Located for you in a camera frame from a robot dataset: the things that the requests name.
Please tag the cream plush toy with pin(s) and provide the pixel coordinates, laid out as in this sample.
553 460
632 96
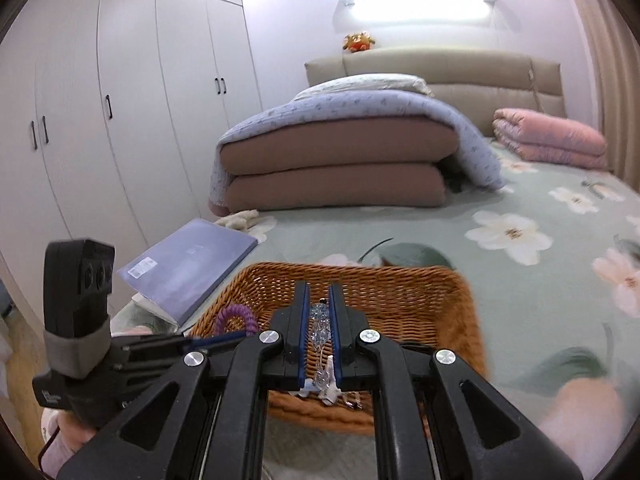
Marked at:
237 220

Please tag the white book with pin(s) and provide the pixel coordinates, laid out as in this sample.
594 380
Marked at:
150 306

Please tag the white wardrobe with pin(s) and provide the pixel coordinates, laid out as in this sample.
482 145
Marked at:
125 110

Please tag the beige curtain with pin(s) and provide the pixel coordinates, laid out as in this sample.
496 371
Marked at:
610 60

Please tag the orange stuffed toy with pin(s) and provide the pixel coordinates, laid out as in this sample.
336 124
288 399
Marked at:
359 42

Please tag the floral pillow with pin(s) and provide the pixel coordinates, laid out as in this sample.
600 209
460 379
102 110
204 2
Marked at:
365 84

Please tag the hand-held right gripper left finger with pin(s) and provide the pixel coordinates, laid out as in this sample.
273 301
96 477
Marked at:
301 340

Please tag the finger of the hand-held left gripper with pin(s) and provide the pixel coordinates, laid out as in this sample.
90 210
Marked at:
220 341

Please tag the folded brown blue quilt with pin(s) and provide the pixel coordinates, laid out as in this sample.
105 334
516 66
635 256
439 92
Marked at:
340 160

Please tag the person's left hand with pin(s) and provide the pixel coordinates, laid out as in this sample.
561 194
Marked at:
72 440

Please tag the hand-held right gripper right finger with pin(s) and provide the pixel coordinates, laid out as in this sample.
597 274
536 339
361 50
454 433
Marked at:
334 340

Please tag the folded pink quilt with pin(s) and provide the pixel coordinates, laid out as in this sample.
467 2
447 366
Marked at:
550 140

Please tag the wall light bar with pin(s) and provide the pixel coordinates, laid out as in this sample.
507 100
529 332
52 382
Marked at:
420 2

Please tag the blue folder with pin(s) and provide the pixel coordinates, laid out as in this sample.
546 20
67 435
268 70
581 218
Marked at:
195 265

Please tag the beige padded headboard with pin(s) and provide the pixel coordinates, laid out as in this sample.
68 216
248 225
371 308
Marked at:
475 75

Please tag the wicker basket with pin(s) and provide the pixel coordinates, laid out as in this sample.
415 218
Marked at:
400 300

